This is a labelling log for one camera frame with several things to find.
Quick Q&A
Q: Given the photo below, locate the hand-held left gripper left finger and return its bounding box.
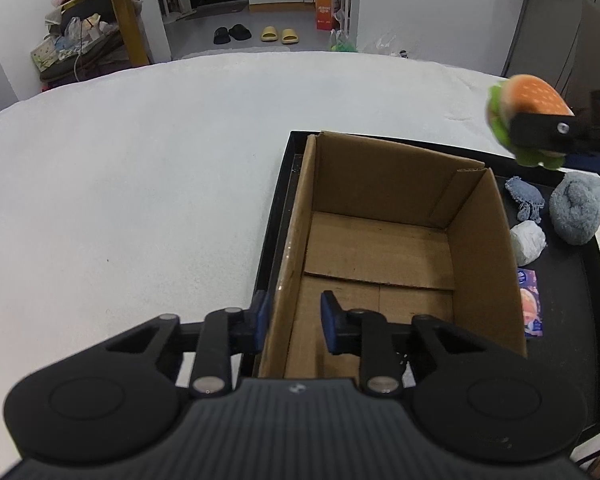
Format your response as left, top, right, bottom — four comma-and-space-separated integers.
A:
97, 290, 274, 398

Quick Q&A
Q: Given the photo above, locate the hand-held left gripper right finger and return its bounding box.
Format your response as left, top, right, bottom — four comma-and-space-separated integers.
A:
320, 290, 527, 397

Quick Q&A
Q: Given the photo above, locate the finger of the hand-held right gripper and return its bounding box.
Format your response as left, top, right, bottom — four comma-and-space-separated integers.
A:
562, 153, 600, 180
510, 89, 600, 158

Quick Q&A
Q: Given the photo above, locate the burger plush toy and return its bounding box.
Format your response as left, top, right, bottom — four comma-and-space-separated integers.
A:
487, 74, 576, 170

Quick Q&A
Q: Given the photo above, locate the grey-blue towel plush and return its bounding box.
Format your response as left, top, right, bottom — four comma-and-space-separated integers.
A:
550, 171, 600, 246

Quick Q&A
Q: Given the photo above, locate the blue jellyfish plush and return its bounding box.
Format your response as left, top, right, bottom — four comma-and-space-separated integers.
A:
504, 176, 546, 223

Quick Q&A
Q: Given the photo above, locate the cardboard box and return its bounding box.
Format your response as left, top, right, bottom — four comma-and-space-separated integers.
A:
257, 130, 528, 381

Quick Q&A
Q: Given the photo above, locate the white soft wad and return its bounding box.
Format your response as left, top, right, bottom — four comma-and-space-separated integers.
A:
509, 220, 547, 266

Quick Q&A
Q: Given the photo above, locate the black tray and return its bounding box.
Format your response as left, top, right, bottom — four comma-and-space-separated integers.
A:
251, 130, 600, 428

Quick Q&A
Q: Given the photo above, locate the purple tissue packet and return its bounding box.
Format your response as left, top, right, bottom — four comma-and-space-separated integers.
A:
516, 268, 545, 338

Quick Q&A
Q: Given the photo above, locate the grey wardrobe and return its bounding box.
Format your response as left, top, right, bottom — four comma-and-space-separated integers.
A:
500, 0, 600, 116

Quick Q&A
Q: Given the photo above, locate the clear plastic bag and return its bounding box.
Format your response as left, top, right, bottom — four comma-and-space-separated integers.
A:
375, 35, 408, 58

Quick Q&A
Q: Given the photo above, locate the green plastic bag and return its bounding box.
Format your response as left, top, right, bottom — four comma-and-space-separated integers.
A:
328, 30, 358, 53

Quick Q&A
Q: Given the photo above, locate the orange carton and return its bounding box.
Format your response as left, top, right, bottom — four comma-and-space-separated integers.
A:
314, 0, 343, 31

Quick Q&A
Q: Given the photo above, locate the yellow round table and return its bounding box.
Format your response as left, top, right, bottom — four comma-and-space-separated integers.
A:
62, 0, 191, 67

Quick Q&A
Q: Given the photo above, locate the pile of household clutter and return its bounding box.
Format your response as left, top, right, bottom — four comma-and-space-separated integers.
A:
30, 12, 131, 83

